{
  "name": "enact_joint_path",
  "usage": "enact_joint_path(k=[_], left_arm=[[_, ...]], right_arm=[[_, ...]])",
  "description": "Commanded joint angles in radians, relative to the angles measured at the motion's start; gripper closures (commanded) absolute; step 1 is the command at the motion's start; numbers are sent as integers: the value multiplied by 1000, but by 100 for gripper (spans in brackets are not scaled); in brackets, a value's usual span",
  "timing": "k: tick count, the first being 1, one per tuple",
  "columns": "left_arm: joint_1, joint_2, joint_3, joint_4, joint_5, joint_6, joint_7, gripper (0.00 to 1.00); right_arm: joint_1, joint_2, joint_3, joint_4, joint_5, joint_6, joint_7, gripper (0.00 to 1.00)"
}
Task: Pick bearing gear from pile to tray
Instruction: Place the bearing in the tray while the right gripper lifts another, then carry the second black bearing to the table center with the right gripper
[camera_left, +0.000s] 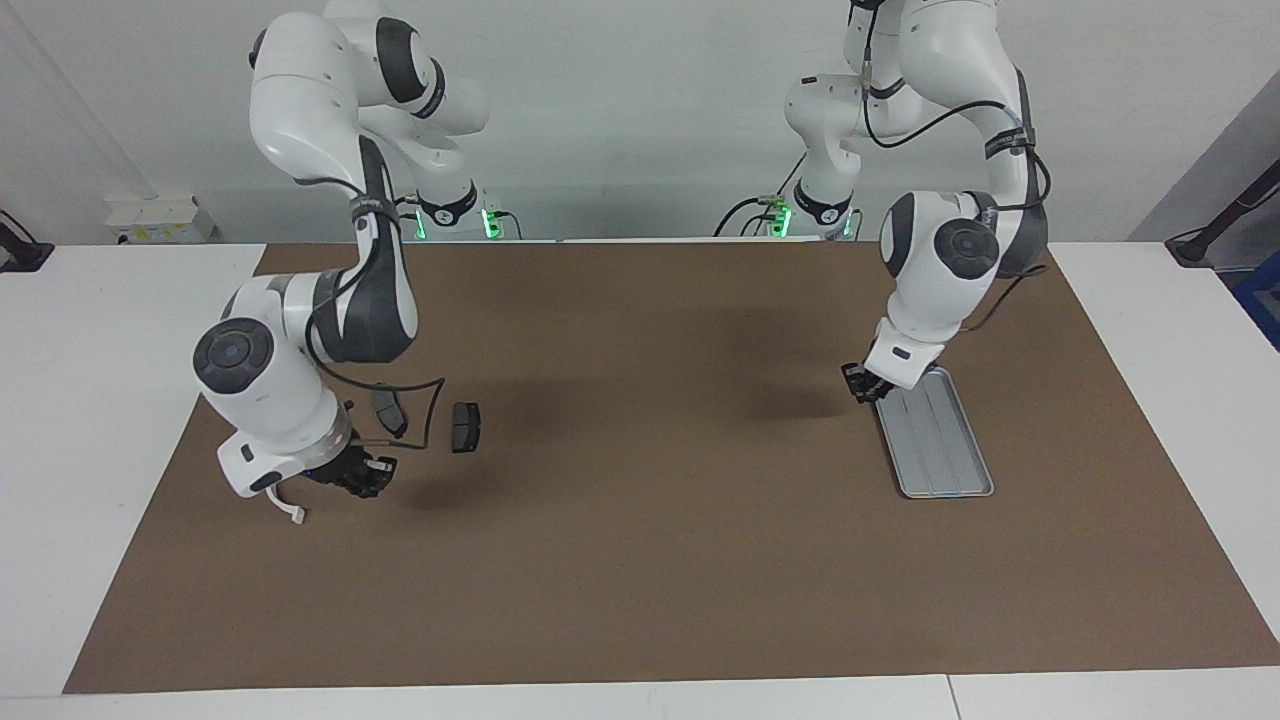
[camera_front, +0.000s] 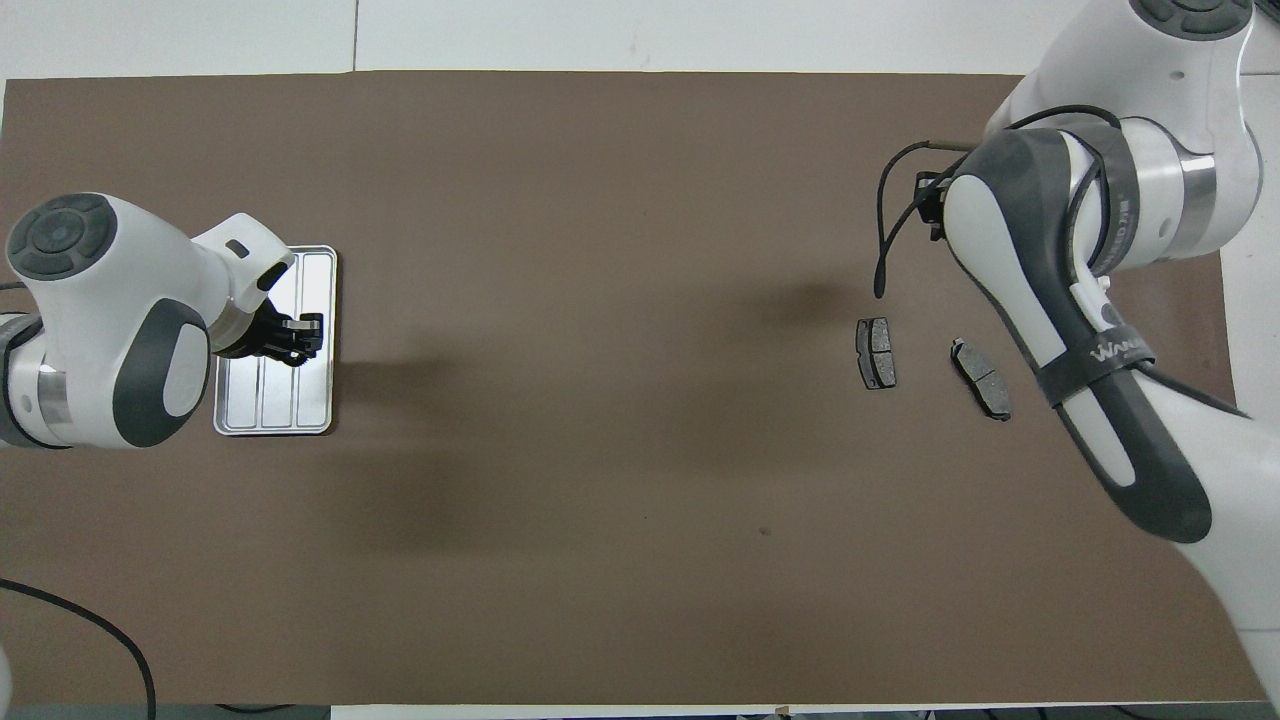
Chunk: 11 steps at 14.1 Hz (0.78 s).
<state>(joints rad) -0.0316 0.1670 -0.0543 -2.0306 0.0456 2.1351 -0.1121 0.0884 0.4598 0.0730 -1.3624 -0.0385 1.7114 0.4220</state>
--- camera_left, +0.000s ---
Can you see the blue crate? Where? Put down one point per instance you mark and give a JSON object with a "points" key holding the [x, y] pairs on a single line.
{"points": [[1262, 305]]}

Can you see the white semicircular plastic bracket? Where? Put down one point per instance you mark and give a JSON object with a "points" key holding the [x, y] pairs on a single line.
{"points": [[297, 515]]}

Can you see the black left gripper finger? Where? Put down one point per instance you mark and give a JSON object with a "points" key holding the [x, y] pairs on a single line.
{"points": [[853, 378]]}

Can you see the silver metal tray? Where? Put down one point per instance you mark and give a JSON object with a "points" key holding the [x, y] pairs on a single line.
{"points": [[940, 450]]}

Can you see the brown table mat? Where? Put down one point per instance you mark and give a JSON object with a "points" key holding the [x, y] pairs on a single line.
{"points": [[640, 550]]}

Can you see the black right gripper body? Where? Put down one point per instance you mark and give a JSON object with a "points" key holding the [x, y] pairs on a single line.
{"points": [[350, 470]]}

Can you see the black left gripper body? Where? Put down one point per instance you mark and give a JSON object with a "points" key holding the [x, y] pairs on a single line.
{"points": [[880, 385]]}

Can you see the black clamp mount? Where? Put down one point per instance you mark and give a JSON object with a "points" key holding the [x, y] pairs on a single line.
{"points": [[22, 255]]}

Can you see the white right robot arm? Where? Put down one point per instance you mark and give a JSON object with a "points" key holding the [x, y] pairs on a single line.
{"points": [[300, 100]]}

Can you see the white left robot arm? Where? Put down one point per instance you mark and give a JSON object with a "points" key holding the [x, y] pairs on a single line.
{"points": [[940, 290]]}

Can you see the rectangular grey brake pad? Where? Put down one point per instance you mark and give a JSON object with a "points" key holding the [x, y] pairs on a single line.
{"points": [[466, 428]]}

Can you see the curved grey brake pad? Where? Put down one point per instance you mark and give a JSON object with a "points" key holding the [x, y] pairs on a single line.
{"points": [[390, 415]]}

